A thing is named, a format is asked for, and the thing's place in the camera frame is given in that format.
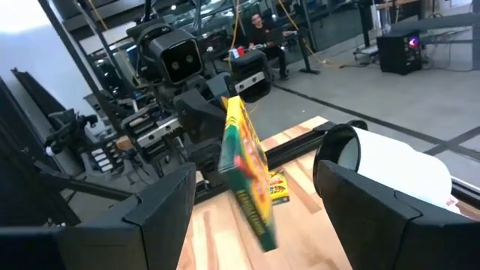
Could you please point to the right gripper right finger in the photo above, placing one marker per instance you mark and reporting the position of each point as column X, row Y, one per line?
column 375, row 232

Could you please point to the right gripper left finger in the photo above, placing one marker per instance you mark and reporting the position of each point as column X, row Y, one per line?
column 150, row 225

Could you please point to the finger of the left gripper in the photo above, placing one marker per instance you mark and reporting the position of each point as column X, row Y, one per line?
column 202, row 120
column 251, row 67

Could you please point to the yellow Crayola crayon box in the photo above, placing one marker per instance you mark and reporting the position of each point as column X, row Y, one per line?
column 279, row 187
column 247, row 168

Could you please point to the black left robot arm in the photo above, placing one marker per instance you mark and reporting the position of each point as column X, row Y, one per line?
column 142, row 45

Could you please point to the red white blue box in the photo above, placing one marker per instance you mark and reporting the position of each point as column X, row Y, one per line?
column 236, row 53

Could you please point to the person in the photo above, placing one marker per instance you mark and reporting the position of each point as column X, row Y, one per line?
column 264, row 35

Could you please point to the black office desk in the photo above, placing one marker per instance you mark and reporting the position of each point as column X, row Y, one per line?
column 305, row 48

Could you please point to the black computer tower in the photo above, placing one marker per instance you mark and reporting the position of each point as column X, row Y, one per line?
column 397, row 52

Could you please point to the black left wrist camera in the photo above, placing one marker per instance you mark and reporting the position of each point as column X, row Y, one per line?
column 180, row 56

